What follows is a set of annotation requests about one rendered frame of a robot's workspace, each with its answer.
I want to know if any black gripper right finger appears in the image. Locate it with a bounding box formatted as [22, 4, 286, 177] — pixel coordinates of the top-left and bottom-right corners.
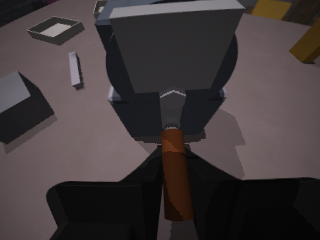
[185, 148, 320, 240]

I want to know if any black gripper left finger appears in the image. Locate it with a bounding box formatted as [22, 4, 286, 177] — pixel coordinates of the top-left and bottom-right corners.
[46, 145, 163, 240]

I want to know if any light grey flat bar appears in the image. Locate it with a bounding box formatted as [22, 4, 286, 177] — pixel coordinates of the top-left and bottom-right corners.
[69, 51, 83, 89]

